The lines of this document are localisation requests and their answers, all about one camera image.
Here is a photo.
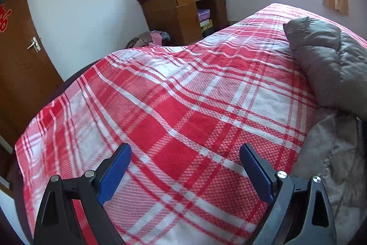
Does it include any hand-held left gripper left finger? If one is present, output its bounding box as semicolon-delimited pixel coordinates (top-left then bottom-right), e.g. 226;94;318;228
34;143;132;245

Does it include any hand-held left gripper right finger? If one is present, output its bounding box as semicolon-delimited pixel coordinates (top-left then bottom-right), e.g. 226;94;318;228
239;143;337;245

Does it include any grey puffer jacket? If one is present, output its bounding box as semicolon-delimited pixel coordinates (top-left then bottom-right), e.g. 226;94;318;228
283;17;367;237

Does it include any pile of clothes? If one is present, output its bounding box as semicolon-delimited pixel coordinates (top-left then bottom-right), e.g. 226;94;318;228
127;30;171;48

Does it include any red plaid bed blanket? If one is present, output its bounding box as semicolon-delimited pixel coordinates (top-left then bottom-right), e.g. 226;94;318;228
14;3;367;245

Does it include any brown wooden door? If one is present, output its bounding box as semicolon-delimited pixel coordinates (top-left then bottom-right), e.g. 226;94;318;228
0;0;64;148

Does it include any brown wooden desk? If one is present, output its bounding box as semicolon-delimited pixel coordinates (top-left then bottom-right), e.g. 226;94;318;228
139;0;229;46

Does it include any purple box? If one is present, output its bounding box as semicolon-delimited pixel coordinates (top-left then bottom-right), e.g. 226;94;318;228
197;9;211;22

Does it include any red paper door decoration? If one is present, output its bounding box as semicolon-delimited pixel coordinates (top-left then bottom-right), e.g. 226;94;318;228
0;3;12;34

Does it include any metal door handle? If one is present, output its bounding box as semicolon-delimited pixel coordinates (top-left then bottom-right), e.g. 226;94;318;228
27;37;41;54

